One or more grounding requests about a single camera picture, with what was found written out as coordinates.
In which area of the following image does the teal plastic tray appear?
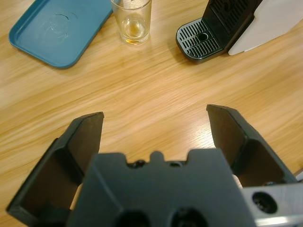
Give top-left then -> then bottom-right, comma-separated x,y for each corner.
9,0 -> 114,70

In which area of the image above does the white capsule coffee machine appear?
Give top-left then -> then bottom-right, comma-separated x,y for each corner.
201,0 -> 303,56

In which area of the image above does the clear drinking glass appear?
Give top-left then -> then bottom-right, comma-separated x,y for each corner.
110,0 -> 152,46

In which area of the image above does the metal grille drip tray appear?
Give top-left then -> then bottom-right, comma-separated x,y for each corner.
176,18 -> 227,64

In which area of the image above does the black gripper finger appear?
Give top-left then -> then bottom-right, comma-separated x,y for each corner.
6,112 -> 105,223
206,104 -> 299,189

